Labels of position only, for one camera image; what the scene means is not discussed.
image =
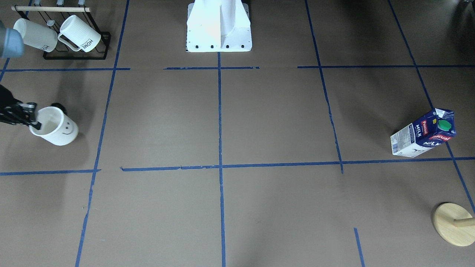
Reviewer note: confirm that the white ribbed HOME mug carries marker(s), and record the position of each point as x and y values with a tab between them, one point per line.
78	35

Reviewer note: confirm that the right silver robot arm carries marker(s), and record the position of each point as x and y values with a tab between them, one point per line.
12	110

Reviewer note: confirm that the wooden mug tree stand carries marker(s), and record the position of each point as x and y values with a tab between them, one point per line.
454	224

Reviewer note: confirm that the white smiley face mug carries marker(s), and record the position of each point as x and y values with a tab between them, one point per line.
54	125

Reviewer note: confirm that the black wire mug rack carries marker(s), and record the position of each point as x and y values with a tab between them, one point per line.
54	16

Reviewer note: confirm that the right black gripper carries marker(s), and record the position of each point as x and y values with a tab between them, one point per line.
5	101

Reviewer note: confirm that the white pedestal column base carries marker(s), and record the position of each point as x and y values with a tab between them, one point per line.
218	26

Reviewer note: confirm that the blue Pascual milk carton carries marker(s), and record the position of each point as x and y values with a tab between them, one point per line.
429	131

